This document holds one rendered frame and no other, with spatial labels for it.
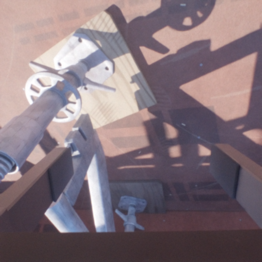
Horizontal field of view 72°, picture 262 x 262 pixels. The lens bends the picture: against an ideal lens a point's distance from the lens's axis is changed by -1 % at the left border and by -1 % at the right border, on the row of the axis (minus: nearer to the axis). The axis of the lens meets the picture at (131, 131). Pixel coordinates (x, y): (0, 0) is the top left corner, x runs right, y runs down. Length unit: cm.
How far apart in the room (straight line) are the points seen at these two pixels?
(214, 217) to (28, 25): 119
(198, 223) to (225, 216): 15
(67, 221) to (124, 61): 44
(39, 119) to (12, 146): 8
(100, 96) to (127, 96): 9
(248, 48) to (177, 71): 19
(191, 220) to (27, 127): 101
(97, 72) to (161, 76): 20
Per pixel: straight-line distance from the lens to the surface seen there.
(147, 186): 96
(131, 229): 104
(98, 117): 69
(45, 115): 36
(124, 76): 59
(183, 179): 94
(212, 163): 17
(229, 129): 75
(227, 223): 120
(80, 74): 50
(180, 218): 117
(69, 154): 16
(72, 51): 60
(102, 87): 50
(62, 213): 42
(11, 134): 32
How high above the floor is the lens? 55
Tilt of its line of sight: 50 degrees down
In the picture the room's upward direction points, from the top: 169 degrees counter-clockwise
